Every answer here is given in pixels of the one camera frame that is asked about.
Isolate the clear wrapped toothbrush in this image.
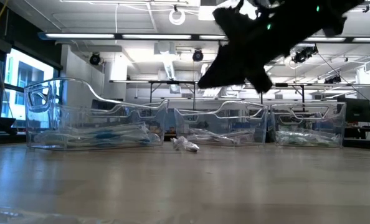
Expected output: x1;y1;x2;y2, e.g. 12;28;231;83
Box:
274;129;316;147

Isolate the black shelf frame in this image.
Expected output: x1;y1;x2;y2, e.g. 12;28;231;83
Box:
109;80;370;108

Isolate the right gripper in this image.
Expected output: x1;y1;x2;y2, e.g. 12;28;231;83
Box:
197;6;298;95

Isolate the clear plastic bin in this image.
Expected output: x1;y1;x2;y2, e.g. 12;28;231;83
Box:
24;77;170;152
270;101;347;149
174;100;269;147

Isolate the black computer monitor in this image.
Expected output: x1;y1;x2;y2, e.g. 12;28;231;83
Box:
336;96;370;124

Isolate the overhead light bar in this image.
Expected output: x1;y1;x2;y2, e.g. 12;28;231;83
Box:
37;30;370;44

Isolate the window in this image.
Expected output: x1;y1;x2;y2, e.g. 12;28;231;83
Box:
0;46;61;122

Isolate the white cable coil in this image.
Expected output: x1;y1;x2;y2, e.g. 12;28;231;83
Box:
168;7;187;26

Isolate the green white wrapped toothbrush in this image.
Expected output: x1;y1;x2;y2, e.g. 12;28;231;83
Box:
296;130;343;147

